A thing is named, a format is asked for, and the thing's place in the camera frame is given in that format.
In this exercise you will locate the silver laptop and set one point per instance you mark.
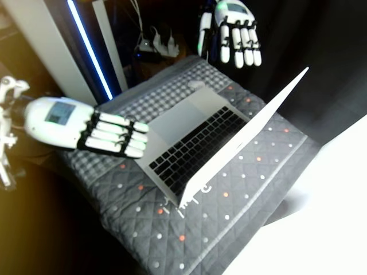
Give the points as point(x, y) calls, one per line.
point(172, 120)

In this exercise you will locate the white power strip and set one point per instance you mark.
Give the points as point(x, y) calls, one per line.
point(164, 46)

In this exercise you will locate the black power adapter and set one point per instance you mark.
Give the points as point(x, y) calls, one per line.
point(149, 56)

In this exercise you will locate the white narrow panel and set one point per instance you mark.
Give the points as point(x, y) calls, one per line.
point(110, 43)

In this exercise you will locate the blue light strip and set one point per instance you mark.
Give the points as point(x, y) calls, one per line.
point(90, 51)

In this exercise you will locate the grey quilted dotted quilt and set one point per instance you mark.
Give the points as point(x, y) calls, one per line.
point(143, 229)

